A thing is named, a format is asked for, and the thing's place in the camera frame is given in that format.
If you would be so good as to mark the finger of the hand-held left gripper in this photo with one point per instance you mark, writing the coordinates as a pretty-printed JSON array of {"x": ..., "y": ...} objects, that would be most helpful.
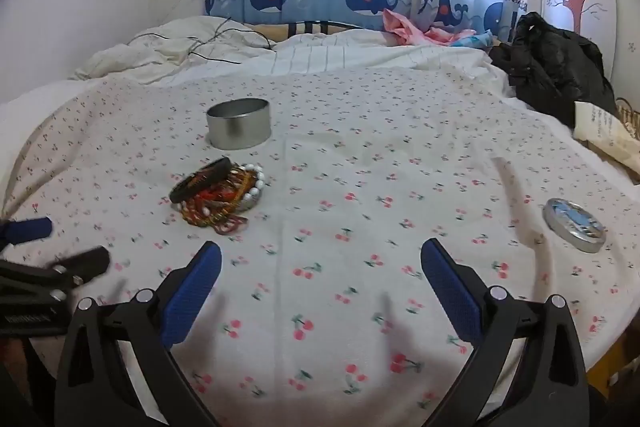
[
  {"x": 85, "y": 263},
  {"x": 27, "y": 230}
]

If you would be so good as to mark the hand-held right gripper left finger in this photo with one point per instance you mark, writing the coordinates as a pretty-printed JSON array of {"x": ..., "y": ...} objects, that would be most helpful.
[{"x": 192, "y": 292}]

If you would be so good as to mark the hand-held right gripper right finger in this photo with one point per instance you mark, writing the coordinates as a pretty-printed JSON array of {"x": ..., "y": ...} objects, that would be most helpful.
[{"x": 447, "y": 287}]

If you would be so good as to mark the black bangle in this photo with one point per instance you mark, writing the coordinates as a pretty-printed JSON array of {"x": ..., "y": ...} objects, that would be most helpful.
[{"x": 200, "y": 179}]

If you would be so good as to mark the round silver tin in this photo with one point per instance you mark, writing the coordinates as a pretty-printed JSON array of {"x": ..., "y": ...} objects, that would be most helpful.
[{"x": 240, "y": 132}]

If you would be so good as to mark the cherry print bedsheet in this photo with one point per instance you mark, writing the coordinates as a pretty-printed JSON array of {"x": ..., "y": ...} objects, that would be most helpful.
[{"x": 350, "y": 207}]

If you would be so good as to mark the round tin lid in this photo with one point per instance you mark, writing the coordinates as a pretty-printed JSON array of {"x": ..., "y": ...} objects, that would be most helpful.
[{"x": 575, "y": 222}]

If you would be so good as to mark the white paper bag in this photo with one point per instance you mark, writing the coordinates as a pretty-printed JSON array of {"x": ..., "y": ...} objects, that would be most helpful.
[{"x": 607, "y": 137}]

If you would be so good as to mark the black jacket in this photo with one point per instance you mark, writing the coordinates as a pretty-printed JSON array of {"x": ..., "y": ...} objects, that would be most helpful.
[{"x": 550, "y": 62}]

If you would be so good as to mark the light blue cloth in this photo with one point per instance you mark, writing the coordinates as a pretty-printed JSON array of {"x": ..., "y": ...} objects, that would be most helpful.
[{"x": 475, "y": 41}]

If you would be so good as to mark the pink cloth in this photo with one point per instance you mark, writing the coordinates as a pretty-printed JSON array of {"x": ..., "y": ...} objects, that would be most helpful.
[{"x": 405, "y": 29}]

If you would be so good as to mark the white striped duvet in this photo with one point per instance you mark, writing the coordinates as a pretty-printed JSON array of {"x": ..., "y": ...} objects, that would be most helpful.
[{"x": 310, "y": 57}]

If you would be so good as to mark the wooden headboard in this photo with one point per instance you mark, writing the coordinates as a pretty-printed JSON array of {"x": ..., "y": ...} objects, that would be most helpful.
[{"x": 280, "y": 31}]

